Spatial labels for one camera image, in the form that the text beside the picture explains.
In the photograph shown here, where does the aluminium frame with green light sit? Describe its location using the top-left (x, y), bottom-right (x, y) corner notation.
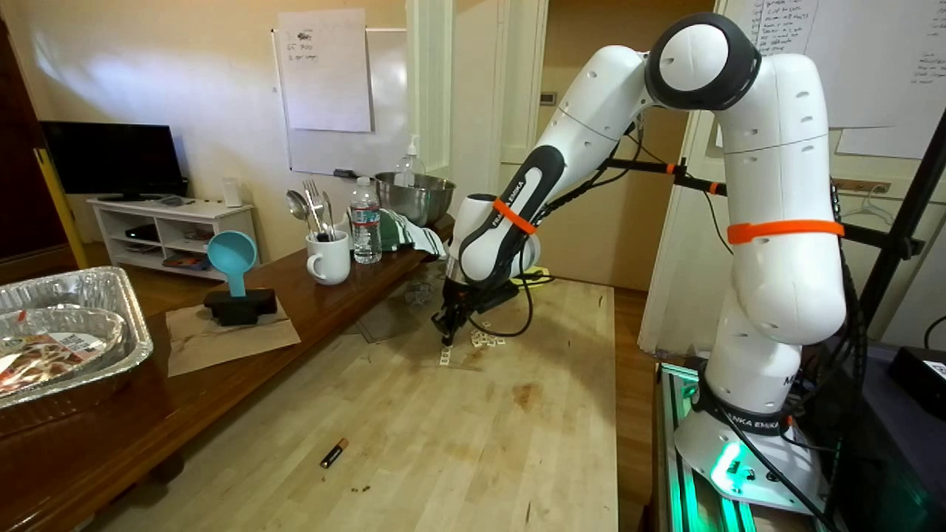
top-left (648, 358), bottom-right (851, 532)

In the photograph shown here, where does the black tripod pole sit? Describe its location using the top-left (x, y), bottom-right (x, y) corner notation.
top-left (849, 105), bottom-right (946, 341)

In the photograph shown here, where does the brown cardboard sheet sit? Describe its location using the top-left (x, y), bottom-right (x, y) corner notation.
top-left (163, 296), bottom-right (304, 380)

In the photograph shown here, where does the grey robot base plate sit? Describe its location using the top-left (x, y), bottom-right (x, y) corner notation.
top-left (673, 406), bottom-right (830, 514)

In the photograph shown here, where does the small black box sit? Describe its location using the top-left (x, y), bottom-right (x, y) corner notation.
top-left (885, 341), bottom-right (946, 421)

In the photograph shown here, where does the large handwritten paper sheet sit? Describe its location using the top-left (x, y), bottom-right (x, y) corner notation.
top-left (709, 0), bottom-right (946, 161)

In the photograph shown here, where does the black equipment case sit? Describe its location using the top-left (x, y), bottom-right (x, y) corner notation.
top-left (830, 336), bottom-right (946, 532)

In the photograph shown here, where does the white wall whiteboard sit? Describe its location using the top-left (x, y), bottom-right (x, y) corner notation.
top-left (270, 24), bottom-right (413, 179)

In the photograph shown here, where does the black flat screen television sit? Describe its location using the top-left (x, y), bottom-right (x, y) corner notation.
top-left (39, 117), bottom-right (193, 203)

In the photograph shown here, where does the metal spoon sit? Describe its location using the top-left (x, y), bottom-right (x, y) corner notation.
top-left (307, 182), bottom-right (339, 237)
top-left (283, 185), bottom-right (320, 237)

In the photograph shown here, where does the white door frame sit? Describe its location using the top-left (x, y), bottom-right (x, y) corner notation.
top-left (404, 0), bottom-right (549, 238)

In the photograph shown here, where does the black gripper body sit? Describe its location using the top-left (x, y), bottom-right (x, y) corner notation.
top-left (438, 278), bottom-right (521, 321)

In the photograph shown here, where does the clear plastic water bottle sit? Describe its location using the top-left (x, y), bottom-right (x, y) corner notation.
top-left (345, 174), bottom-right (385, 266)

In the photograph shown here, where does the white mug holding spoons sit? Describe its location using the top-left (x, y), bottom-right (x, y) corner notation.
top-left (301, 225), bottom-right (354, 288)

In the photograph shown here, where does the black block base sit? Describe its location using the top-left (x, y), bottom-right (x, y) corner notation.
top-left (200, 287), bottom-right (280, 328)

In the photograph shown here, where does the orange cable strap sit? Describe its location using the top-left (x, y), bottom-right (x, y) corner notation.
top-left (725, 214), bottom-right (849, 247)
top-left (490, 194), bottom-right (545, 238)

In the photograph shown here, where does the white paper on whiteboard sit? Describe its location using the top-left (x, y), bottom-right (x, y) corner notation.
top-left (274, 6), bottom-right (376, 135)

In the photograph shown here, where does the black rod with orange tape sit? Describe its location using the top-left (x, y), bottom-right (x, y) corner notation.
top-left (610, 152), bottom-right (927, 259)

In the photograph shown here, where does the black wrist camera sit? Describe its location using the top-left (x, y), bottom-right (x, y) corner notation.
top-left (482, 278), bottom-right (524, 306)

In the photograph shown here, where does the aluminium foil tray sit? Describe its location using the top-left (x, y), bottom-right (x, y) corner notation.
top-left (0, 263), bottom-right (156, 412)

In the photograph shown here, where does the green striped white towel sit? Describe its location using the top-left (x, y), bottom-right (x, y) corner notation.
top-left (376, 203), bottom-right (454, 259)

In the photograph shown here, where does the dark brown cabinet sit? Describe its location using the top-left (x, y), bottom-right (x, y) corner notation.
top-left (0, 18), bottom-right (70, 259)

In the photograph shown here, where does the yellow stick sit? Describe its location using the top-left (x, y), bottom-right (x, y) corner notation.
top-left (29, 145), bottom-right (95, 272)

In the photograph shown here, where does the brown wooden side table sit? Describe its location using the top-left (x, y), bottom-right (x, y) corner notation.
top-left (0, 214), bottom-right (462, 532)

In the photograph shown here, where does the white television stand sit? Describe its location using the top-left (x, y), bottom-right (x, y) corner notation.
top-left (85, 194), bottom-right (264, 284)

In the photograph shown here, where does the clear pump soap bottle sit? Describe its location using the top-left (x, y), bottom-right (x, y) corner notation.
top-left (389, 135), bottom-right (426, 191)

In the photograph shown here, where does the large steel mixing bowl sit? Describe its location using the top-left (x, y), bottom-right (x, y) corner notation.
top-left (369, 170), bottom-right (459, 226)

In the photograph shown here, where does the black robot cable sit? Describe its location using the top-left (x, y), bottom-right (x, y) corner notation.
top-left (468, 114), bottom-right (691, 340)

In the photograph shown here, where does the small black marker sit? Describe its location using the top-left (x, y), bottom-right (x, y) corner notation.
top-left (317, 438), bottom-right (352, 471)

